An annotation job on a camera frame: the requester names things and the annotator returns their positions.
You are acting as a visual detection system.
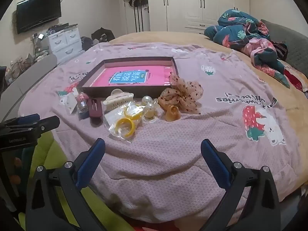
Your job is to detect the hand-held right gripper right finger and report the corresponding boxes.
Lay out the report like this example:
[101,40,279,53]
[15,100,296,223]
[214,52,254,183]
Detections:
[200,139,281,231]

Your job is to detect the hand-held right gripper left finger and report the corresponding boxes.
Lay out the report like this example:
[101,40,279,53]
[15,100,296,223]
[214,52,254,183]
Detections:
[25,138,113,231]

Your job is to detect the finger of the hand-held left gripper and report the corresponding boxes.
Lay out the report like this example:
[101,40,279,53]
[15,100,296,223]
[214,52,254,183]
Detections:
[0,114,40,128]
[0,116,60,151]

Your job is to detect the yellow bracelets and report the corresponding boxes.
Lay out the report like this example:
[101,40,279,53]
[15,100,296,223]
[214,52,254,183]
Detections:
[106,102,142,142]

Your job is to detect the maroon hair clip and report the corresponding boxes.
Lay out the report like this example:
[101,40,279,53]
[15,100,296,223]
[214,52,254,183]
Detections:
[87,97,104,119]

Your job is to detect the shallow brown cardboard box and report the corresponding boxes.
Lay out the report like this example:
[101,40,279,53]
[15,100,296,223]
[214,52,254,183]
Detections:
[77,57,178,98]

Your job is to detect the polka dot organza bow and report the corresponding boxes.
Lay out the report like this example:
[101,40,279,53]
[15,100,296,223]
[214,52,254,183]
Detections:
[157,72,204,115]

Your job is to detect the pearl hair clip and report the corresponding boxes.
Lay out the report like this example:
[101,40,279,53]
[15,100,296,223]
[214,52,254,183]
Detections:
[141,96,159,121]

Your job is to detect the person's left hand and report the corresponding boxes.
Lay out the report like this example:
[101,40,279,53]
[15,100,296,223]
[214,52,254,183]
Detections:
[11,156,22,184]

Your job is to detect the yellow-green cloth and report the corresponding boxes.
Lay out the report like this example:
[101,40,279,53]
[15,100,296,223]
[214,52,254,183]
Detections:
[24,130,135,231]

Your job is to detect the white paper card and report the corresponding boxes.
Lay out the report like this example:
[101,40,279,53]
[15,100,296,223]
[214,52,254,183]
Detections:
[103,110,126,128]
[60,93,79,115]

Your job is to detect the pink printed blanket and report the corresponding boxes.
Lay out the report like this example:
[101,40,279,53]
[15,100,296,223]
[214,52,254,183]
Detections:
[18,41,301,224]

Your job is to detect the pink charm hair accessory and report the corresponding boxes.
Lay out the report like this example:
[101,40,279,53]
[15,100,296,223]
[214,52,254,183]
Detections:
[77,92,89,111]

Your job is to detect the cream hair claw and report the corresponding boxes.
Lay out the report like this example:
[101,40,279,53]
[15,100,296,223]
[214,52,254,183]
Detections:
[103,89,134,112]

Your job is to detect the amber hair claw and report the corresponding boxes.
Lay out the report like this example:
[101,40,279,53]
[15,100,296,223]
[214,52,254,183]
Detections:
[164,105,181,121]

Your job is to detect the white drawer cabinet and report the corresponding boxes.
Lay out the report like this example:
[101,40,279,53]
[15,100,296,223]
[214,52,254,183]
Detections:
[47,26,83,64]

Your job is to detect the dark grey bag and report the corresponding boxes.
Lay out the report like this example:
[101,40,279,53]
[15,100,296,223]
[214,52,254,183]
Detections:
[80,37,94,51]

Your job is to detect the pink book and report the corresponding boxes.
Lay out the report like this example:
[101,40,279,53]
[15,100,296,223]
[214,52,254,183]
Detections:
[90,65,174,87]

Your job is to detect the black bag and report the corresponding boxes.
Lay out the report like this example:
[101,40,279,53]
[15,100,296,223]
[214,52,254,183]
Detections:
[91,28,115,42]

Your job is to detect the teal floral quilt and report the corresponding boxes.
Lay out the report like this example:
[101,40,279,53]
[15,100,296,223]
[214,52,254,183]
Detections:
[204,9,291,88]

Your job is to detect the grey padded headboard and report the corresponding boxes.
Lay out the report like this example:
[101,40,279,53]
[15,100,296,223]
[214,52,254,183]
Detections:
[261,19,308,71]

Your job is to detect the white wardrobe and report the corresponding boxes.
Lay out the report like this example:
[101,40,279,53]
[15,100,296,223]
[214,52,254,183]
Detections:
[147,0,251,35]

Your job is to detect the black wall television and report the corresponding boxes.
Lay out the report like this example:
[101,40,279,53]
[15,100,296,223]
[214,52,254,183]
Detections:
[16,0,62,34]

